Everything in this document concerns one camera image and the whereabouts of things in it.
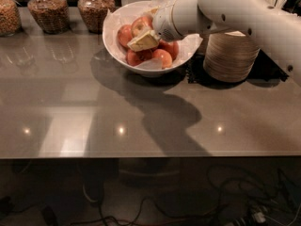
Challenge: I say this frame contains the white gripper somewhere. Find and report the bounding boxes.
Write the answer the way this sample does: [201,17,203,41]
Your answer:
[127,0,213,52]

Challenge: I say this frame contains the red yellow apple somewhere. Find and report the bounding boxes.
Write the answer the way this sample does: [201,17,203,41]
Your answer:
[131,16,152,38]

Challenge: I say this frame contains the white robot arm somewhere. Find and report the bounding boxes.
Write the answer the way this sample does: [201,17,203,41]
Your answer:
[129,0,301,85]

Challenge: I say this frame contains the white ceramic bowl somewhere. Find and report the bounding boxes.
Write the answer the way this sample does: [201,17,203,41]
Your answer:
[102,0,201,78]

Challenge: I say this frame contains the front right red apple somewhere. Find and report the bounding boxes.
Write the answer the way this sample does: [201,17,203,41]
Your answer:
[152,49,172,69]

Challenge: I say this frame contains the front left red apple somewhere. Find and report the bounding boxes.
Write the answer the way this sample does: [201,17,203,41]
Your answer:
[126,50,152,67]

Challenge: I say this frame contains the white paper bowl liner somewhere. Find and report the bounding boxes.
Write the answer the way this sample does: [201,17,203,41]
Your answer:
[102,0,203,71]

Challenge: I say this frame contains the right glass cereal jar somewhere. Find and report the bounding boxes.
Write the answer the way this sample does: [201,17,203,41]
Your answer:
[77,0,116,34]

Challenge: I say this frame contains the glass cereal jar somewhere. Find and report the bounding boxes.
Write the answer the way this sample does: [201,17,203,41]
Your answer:
[0,0,22,37]
[77,0,116,34]
[27,0,70,34]

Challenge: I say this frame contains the front stack paper bowls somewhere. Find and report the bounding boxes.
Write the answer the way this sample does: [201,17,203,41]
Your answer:
[203,31,260,83]

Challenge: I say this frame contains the middle glass cereal jar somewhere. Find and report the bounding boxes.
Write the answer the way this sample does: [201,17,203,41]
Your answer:
[27,0,70,34]

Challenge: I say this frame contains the black mesh mat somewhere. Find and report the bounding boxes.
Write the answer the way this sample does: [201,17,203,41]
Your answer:
[186,51,289,89]

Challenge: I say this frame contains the left glass cereal jar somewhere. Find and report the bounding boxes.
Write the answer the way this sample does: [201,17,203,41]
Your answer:
[0,0,22,37]

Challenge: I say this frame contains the black floor cables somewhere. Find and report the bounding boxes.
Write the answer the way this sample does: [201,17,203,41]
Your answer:
[0,160,301,226]

